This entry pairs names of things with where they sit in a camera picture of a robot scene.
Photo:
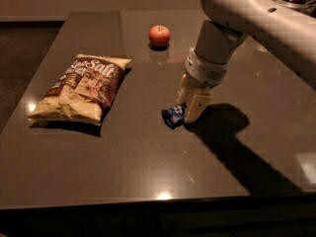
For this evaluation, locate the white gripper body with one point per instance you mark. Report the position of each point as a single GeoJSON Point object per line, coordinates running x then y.
{"type": "Point", "coordinates": [203, 72]}

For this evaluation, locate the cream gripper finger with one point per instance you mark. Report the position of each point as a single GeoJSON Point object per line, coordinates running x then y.
{"type": "Point", "coordinates": [186, 91]}
{"type": "Point", "coordinates": [196, 103]}

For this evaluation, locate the dark blue snack bar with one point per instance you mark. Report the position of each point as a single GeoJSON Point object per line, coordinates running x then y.
{"type": "Point", "coordinates": [174, 117]}

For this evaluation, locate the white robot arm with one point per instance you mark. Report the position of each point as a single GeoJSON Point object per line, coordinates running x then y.
{"type": "Point", "coordinates": [287, 34]}

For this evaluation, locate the sea salt chips bag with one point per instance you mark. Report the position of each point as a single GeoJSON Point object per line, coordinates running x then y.
{"type": "Point", "coordinates": [84, 92]}

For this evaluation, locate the red apple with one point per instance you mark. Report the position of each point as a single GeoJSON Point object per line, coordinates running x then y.
{"type": "Point", "coordinates": [159, 36]}

